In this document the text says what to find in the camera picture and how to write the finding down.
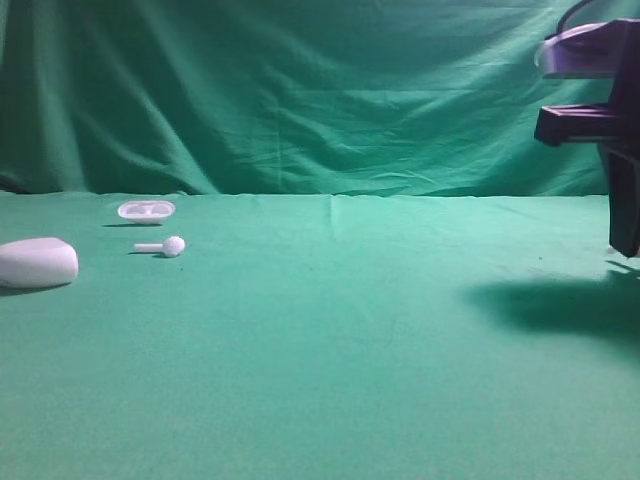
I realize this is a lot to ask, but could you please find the white stemmed earbud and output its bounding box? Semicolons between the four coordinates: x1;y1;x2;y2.
134;236;186;258

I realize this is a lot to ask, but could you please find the black cable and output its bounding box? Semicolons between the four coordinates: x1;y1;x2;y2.
556;0;597;34

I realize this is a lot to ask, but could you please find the white earbud case base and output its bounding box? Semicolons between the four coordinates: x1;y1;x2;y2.
117;200;176;225

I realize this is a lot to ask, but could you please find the green table cloth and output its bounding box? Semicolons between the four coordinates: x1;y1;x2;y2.
1;193;639;479

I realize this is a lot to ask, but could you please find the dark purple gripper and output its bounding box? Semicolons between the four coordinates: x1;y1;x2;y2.
534;18;639;258

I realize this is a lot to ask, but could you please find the green backdrop cloth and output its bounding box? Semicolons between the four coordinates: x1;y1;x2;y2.
1;1;609;197

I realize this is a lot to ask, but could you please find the white earbud case lid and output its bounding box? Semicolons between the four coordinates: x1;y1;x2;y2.
1;237;79;289

